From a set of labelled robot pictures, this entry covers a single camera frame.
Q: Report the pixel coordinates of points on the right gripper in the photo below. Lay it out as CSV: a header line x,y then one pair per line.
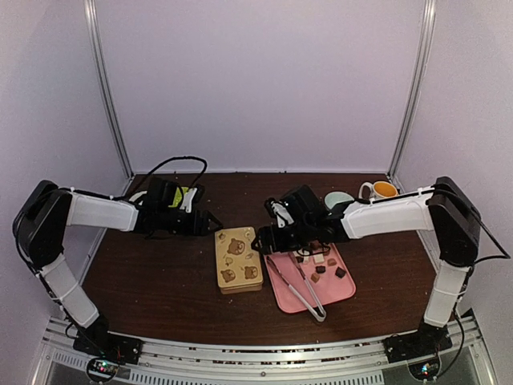
x,y
272,245

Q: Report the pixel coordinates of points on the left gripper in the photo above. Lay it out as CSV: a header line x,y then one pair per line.
x,y
203,227

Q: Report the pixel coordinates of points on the beige bear tin lid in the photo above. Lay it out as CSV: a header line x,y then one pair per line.
x,y
237,264

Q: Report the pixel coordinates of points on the metal tongs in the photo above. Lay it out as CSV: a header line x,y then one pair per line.
x,y
317,311

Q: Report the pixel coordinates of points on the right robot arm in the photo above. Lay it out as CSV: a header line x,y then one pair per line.
x,y
392,272

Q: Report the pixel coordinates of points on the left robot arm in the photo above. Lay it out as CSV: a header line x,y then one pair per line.
x,y
41,223

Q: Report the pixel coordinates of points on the dark square chocolate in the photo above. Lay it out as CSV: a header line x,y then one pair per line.
x,y
340,273

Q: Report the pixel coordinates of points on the green bowl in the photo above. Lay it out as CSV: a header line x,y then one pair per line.
x,y
178,198

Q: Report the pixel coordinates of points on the beige tin box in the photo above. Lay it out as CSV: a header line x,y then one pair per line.
x,y
241,289

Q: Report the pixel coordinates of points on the pink tray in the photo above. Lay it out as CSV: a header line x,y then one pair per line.
x,y
319,268

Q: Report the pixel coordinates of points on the small white black bowl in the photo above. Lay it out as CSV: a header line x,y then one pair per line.
x,y
136,196

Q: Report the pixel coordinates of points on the light blue bowl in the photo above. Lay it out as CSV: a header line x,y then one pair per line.
x,y
336,197

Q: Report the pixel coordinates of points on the white mug yellow inside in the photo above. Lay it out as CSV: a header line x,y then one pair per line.
x,y
377,190

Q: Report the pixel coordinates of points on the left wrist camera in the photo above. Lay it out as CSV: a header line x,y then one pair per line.
x,y
191,196

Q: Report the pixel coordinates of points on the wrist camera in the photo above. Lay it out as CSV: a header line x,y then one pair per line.
x,y
278,210
191,196

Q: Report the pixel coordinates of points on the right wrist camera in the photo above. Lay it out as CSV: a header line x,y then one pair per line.
x,y
278,210

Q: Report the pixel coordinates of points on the front aluminium rail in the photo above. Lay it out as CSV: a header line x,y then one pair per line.
x,y
363,361

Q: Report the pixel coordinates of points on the left aluminium frame post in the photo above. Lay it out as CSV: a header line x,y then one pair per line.
x,y
91,16

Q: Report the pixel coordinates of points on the aluminium frame post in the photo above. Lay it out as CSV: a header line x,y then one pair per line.
x,y
425,40
91,16

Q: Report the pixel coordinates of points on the right aluminium frame post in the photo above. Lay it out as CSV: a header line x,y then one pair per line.
x,y
425,40

